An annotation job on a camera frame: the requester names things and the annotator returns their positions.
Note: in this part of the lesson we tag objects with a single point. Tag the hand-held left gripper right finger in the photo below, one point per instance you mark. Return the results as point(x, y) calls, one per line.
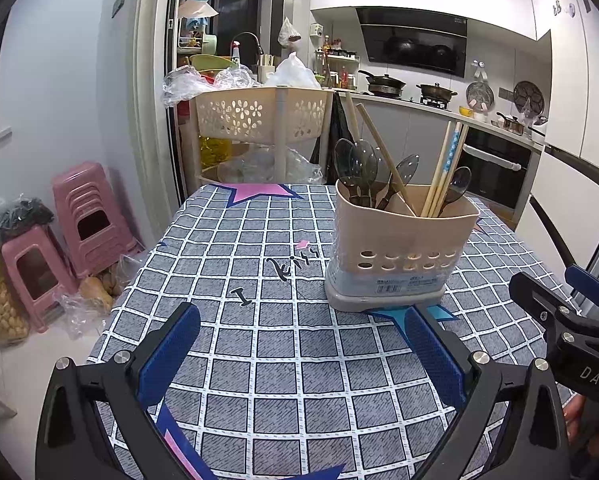
point(434, 350)

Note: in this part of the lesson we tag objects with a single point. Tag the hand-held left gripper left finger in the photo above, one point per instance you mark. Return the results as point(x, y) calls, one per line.
point(172, 350)

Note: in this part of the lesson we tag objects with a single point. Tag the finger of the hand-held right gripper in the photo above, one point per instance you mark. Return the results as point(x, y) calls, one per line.
point(589, 287)
point(544, 305)

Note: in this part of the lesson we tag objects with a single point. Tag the beige plastic utensil holder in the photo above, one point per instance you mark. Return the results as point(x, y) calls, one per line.
point(404, 240)

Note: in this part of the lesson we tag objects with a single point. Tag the dark translucent plastic spoon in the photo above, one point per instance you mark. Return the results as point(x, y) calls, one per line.
point(343, 157)
point(352, 187)
point(365, 157)
point(407, 167)
point(459, 180)

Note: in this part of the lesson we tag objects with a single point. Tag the blue patterned wooden chopstick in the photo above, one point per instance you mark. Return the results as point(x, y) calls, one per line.
point(452, 152)

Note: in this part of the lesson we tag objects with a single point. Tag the person's right hand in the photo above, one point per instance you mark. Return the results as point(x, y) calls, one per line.
point(574, 417)

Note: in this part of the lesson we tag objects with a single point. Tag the clear bag of brown roots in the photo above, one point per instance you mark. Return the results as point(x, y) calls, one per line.
point(97, 290)

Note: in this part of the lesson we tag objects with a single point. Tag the checked blue-grey star tablecloth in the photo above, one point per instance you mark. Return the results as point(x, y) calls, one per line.
point(279, 320)

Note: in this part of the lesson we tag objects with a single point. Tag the black built-in oven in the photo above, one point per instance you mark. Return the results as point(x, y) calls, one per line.
point(494, 180)

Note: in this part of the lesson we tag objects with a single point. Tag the small steel saucepan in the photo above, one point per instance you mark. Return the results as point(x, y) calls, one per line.
point(512, 125)

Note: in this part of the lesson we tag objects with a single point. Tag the short pink plastic stool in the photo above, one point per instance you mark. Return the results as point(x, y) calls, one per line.
point(29, 237)

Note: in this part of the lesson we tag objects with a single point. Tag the tall pink plastic stool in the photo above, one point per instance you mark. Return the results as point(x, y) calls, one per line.
point(79, 185)

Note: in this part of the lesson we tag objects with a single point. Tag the round dark divided rack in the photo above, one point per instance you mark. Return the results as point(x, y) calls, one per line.
point(528, 96)

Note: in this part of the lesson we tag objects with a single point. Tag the bag of black items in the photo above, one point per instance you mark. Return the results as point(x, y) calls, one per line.
point(22, 215)

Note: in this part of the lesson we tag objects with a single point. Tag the yellow oil bottle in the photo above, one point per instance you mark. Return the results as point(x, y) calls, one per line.
point(214, 152)

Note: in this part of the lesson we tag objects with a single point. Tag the yellow bowl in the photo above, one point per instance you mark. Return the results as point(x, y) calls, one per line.
point(466, 110)

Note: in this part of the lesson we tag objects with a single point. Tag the grey kitchen base cabinets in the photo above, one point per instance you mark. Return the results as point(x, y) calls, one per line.
point(419, 130)

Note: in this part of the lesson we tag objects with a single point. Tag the round metal steamer plate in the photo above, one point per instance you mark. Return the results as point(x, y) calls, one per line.
point(479, 94)

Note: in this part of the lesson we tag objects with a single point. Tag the beige flower-cut basket rack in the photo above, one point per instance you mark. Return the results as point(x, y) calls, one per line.
point(239, 115)

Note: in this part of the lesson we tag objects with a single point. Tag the black hanging bag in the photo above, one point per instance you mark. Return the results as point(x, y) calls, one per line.
point(337, 125)

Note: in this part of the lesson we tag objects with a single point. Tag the crumpled clear plastic bag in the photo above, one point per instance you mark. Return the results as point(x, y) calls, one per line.
point(184, 85)
point(237, 79)

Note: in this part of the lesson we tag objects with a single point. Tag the spice rack with bottles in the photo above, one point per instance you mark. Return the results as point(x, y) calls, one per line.
point(337, 77)

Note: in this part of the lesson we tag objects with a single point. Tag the black range hood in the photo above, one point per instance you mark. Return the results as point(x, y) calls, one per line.
point(414, 45)

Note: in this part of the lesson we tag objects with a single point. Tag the stacked green plastic basins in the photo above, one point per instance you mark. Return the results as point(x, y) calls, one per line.
point(212, 61)

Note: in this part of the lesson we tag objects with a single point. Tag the white knife block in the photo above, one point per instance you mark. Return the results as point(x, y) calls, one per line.
point(267, 67)

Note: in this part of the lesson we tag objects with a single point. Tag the spray bottle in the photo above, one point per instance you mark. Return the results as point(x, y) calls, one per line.
point(235, 57)

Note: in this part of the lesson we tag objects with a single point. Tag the white plastic bag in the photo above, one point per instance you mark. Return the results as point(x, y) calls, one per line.
point(292, 72)

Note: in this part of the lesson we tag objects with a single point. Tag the pale green cup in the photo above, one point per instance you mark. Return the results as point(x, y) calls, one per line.
point(208, 45)

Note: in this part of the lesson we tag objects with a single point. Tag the black curved faucet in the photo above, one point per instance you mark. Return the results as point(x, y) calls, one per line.
point(247, 33)

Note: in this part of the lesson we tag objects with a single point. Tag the hanging plastic bag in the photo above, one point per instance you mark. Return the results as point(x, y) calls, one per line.
point(288, 32)

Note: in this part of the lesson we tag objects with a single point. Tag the white wall hook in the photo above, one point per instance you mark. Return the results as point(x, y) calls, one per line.
point(479, 70)

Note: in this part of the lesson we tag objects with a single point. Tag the sliding door frame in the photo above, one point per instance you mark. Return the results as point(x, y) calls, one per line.
point(152, 85)

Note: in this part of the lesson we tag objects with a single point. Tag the wall switch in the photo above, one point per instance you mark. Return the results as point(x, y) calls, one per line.
point(119, 2)

